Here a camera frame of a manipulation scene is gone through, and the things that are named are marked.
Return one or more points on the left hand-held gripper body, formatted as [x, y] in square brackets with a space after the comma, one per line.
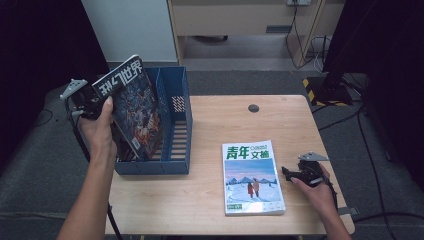
[85, 103]

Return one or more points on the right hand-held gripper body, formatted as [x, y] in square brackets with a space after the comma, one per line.
[311, 171]

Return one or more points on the green title snow scene magazine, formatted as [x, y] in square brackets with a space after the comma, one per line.
[253, 186]

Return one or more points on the dark blue cover magazine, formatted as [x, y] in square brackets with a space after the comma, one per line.
[136, 106]

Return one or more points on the blue file rack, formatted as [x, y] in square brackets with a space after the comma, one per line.
[173, 168]

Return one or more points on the person's right hand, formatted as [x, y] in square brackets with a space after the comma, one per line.
[320, 196]

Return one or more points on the person's left hand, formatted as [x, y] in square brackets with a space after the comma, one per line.
[98, 133]

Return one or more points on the grey tape piece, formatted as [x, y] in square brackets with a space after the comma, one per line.
[348, 211]

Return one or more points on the round dark table grommet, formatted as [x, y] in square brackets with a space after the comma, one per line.
[253, 108]

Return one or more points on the black curtain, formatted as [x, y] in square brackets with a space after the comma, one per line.
[393, 50]
[33, 50]

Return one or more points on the black stand base, hazard stripes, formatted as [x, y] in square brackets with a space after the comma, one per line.
[328, 93]

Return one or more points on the white cabinet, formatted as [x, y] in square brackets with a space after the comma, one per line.
[133, 30]

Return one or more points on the white wall socket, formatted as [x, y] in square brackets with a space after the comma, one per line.
[298, 2]

